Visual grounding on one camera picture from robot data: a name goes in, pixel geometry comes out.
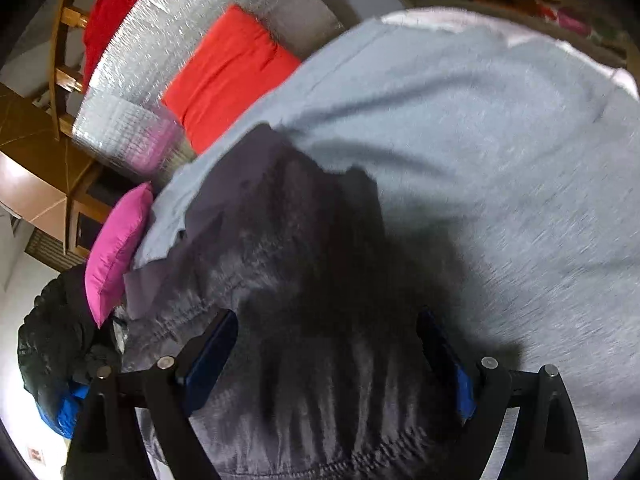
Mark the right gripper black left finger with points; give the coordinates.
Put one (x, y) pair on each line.
(107, 442)

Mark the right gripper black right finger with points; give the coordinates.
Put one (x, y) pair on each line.
(546, 442)

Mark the dark grey puffer jacket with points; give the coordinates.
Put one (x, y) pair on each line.
(338, 371)

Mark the blue jacket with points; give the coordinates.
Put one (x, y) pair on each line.
(69, 408)

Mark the black puffer coat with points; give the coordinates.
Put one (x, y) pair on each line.
(59, 343)

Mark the magenta pillow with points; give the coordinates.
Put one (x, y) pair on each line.
(112, 253)

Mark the wooden cabinet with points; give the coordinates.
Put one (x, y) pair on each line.
(88, 205)

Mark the light blue-grey blanket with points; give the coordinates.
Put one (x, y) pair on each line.
(503, 153)

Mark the orange-red cushion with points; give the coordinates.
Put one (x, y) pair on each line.
(235, 65)

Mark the white bed sheet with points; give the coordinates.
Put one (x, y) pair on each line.
(525, 30)

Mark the silver foil insulation panel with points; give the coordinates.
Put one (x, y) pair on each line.
(121, 121)

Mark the red garment on railing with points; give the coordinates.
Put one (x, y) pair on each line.
(104, 19)

